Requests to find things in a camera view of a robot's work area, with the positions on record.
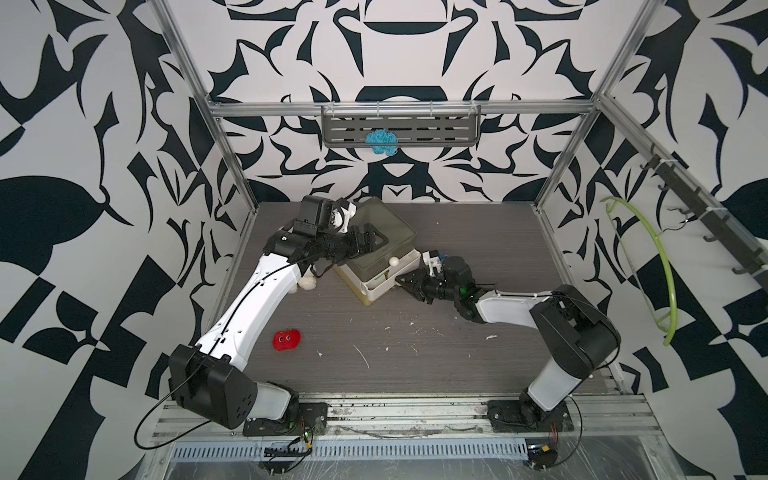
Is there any white drawer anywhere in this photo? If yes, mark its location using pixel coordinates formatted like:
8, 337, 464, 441
333, 249, 421, 306

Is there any grey-yellow mini drawer cabinet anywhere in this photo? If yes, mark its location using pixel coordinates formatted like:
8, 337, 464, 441
344, 197, 417, 281

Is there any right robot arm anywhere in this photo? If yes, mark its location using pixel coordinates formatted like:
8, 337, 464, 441
395, 252, 621, 432

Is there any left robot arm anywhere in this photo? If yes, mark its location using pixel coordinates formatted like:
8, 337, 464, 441
169, 196, 389, 429

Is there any white plush toy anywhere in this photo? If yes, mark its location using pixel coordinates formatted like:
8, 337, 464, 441
289, 268, 317, 294

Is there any teal yarn ball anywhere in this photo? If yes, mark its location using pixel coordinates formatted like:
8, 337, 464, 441
365, 129, 399, 157

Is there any red strawberry toy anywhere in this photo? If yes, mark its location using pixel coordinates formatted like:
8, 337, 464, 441
272, 329, 302, 352

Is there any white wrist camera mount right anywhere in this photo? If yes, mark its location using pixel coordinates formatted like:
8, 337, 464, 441
422, 250, 444, 278

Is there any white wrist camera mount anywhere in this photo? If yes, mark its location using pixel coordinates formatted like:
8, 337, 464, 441
330, 199, 357, 234
422, 250, 444, 278

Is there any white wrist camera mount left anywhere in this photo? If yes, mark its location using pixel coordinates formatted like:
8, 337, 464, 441
330, 199, 357, 234

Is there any grey wall shelf rack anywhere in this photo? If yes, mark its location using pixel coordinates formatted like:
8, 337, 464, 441
320, 106, 481, 148

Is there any green cable loop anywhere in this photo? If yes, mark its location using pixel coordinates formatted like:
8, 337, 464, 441
601, 195, 679, 347

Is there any grey hook rail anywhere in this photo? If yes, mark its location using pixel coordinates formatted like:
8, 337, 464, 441
640, 144, 767, 290

